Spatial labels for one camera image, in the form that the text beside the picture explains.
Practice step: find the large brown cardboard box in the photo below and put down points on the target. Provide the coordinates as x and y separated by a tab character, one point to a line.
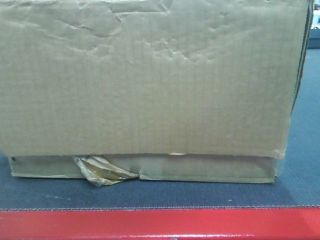
174	90

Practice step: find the crumpled brown packing tape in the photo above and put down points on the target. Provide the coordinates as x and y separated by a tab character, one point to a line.
100	172

